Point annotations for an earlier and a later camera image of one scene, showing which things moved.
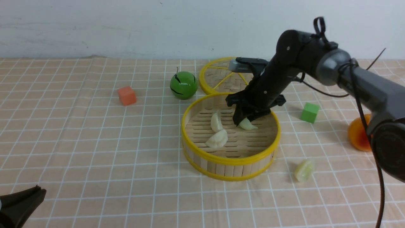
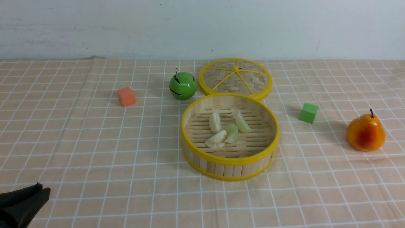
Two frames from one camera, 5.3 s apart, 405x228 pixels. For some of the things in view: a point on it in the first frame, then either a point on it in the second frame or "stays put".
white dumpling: [218, 140] stays put
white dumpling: [216, 123] stays put
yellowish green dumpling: [303, 170] to [232, 131]
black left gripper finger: [16, 208] stays put
